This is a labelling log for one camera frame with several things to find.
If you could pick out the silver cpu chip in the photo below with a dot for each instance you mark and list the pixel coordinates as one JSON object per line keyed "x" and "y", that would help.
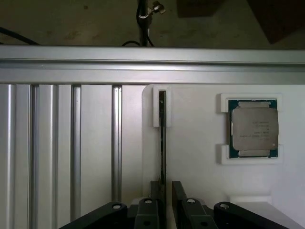
{"x": 253, "y": 128}

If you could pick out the brown box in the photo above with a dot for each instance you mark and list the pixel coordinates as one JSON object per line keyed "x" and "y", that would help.
{"x": 281, "y": 19}

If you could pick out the white plastic parts rack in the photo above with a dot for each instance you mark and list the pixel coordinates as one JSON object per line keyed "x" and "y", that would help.
{"x": 195, "y": 143}

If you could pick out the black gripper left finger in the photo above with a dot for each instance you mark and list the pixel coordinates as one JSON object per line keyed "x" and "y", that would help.
{"x": 147, "y": 214}

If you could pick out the metal tripod pole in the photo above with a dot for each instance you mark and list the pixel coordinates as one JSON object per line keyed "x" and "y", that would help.
{"x": 144, "y": 26}

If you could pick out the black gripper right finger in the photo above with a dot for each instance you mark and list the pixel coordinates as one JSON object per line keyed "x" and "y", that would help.
{"x": 190, "y": 214}

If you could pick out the metal wing nut clamp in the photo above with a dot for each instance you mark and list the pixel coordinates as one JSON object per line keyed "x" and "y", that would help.
{"x": 157, "y": 7}

